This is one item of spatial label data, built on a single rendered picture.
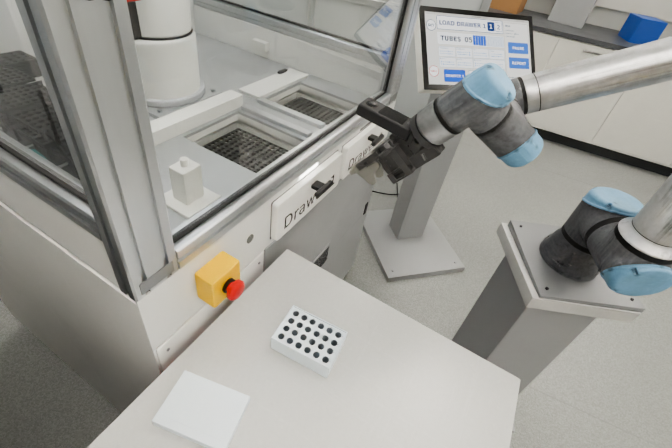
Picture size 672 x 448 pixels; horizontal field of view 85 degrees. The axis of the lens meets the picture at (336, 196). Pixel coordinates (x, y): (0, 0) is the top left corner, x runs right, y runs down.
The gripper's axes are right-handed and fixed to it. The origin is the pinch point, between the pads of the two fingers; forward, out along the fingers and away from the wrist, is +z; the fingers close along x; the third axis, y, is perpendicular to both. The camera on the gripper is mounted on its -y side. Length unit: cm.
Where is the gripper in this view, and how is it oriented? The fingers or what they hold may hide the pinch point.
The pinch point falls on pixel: (352, 168)
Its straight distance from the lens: 82.8
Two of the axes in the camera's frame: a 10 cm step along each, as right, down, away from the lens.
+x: 5.0, -4.8, 7.2
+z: -6.1, 4.0, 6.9
